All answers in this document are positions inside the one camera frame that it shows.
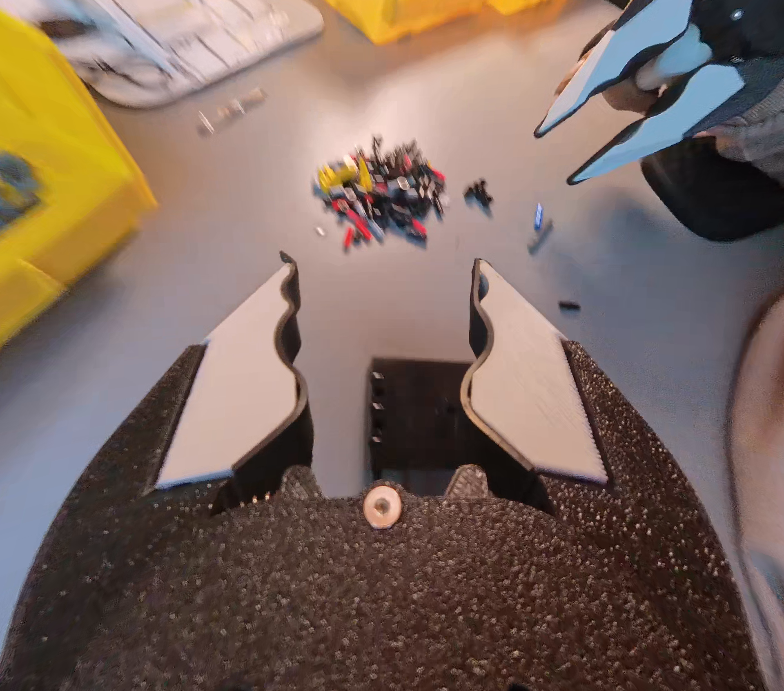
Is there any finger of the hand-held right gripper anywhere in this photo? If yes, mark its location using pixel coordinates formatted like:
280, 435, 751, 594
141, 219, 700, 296
533, 0, 696, 139
566, 63, 747, 186

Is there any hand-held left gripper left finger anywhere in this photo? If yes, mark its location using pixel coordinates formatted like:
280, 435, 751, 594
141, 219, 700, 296
154, 251, 314, 496

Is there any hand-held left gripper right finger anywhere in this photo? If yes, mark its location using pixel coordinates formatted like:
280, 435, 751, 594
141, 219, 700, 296
459, 259, 608, 491

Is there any black perforated building block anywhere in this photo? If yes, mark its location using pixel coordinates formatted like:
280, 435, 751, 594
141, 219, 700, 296
367, 357, 491, 480

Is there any pile of small building pieces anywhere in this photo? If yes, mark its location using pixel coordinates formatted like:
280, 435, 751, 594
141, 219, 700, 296
314, 135, 451, 252

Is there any person's right forearm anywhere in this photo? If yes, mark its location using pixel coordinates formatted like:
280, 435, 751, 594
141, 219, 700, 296
695, 103, 784, 186

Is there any grey desk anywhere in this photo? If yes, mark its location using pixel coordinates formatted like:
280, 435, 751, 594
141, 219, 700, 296
0, 0, 784, 520

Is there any person's right hand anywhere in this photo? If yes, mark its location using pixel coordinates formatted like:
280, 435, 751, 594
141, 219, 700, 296
600, 81, 665, 122

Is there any black chair armrest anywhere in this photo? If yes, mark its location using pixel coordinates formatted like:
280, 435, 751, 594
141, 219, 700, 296
640, 136, 784, 243

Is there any person's beige hoodie torso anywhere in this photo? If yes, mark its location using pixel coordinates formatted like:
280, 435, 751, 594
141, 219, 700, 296
726, 290, 784, 691

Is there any heap of black building pieces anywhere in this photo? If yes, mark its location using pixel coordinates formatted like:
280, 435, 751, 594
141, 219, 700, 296
0, 152, 44, 229

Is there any clear-handled screwdriver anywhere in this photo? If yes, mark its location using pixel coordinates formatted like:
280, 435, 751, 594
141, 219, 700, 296
196, 87, 267, 136

